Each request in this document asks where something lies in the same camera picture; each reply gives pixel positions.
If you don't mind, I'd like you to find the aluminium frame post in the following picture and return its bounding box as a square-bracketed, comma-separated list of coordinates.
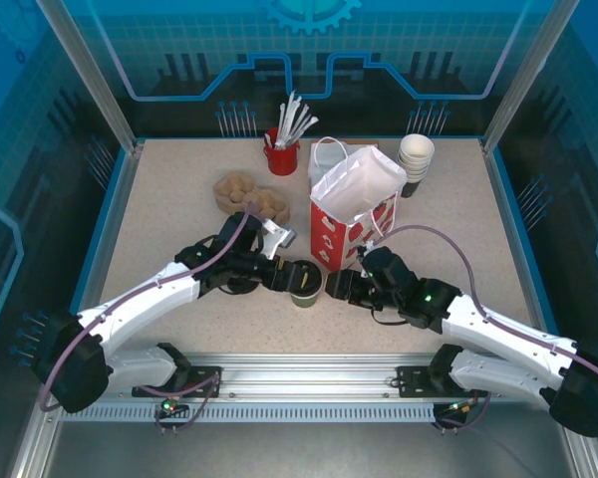
[481, 0, 575, 155]
[35, 0, 142, 155]

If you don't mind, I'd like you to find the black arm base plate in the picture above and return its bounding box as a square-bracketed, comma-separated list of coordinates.
[131, 364, 224, 400]
[396, 364, 489, 400]

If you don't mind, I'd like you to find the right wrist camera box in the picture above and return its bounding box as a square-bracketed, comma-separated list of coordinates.
[356, 240, 379, 265]

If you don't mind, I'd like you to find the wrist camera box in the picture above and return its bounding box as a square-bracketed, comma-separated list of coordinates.
[356, 240, 379, 265]
[257, 218, 299, 261]

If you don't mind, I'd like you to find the aluminium side frame beam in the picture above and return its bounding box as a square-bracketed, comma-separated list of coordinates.
[7, 138, 147, 478]
[480, 138, 598, 478]

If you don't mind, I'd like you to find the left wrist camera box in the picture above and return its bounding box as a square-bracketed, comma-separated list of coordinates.
[257, 218, 299, 261]

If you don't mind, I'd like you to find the black plastic cup lid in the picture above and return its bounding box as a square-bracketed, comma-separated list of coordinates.
[289, 259, 325, 296]

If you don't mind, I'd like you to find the red straw holder cup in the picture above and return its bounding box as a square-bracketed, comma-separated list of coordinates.
[262, 126, 300, 176]

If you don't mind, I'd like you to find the slotted grey cable duct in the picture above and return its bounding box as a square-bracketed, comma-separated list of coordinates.
[59, 402, 439, 425]

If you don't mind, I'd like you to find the green paper coffee cup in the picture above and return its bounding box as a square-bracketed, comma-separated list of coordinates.
[290, 288, 322, 309]

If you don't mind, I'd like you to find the white paper bag red print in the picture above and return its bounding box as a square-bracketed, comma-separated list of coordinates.
[308, 136, 409, 268]

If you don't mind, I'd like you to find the aluminium front rail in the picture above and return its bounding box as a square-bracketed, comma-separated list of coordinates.
[54, 352, 577, 405]

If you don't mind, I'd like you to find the stack of black cup lids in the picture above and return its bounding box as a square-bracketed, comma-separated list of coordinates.
[221, 276, 263, 296]

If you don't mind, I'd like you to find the thin purple base cable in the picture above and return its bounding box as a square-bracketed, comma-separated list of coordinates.
[434, 390, 493, 435]
[153, 373, 223, 435]

